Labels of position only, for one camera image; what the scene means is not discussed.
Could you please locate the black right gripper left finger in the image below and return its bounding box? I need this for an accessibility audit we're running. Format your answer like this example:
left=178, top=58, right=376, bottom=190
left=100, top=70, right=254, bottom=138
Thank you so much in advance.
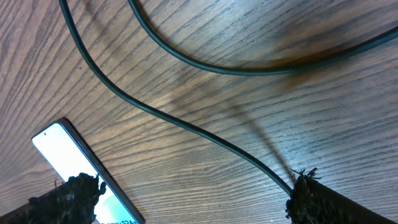
left=1, top=173, right=106, bottom=224

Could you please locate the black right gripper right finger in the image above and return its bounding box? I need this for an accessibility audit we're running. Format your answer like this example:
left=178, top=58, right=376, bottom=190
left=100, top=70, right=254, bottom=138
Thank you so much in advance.
left=285, top=168, right=396, bottom=224

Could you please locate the blue Samsung Galaxy smartphone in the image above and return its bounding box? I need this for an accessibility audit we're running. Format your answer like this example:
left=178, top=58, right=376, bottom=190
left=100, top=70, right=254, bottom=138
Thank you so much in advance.
left=32, top=118, right=146, bottom=224

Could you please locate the black USB charging cable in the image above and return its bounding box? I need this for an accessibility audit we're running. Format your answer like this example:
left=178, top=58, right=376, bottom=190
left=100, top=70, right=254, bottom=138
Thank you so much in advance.
left=58, top=0, right=398, bottom=197

